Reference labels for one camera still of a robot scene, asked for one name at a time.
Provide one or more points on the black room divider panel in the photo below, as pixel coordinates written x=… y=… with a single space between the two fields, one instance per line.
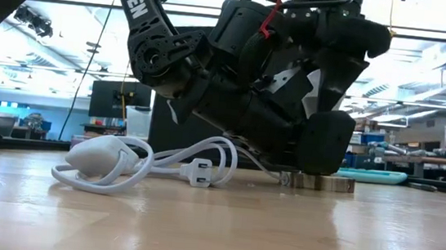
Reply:
x=158 y=135

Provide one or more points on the red zip tie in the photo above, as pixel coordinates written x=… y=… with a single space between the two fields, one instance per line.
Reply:
x=272 y=15

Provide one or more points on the black computer monitor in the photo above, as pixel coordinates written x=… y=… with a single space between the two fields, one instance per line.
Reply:
x=104 y=97

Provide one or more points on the brass lamp socket base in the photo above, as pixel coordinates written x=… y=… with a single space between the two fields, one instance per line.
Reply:
x=324 y=183

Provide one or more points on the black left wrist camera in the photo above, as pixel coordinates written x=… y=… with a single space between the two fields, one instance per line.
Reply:
x=288 y=86

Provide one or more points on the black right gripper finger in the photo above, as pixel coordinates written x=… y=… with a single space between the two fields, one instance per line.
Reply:
x=338 y=82

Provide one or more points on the low cluttered background table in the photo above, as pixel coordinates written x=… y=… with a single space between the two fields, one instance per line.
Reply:
x=103 y=130

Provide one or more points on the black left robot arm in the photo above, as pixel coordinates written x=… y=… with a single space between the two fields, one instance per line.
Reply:
x=136 y=6

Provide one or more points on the clear plastic storage bin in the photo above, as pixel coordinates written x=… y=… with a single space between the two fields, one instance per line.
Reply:
x=138 y=123

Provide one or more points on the grey office chair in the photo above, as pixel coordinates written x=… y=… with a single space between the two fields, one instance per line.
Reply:
x=3 y=124

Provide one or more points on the blue storage bin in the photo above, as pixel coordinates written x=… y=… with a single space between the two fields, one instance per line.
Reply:
x=374 y=139

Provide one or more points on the teal tray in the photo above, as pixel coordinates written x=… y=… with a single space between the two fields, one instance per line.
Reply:
x=370 y=176

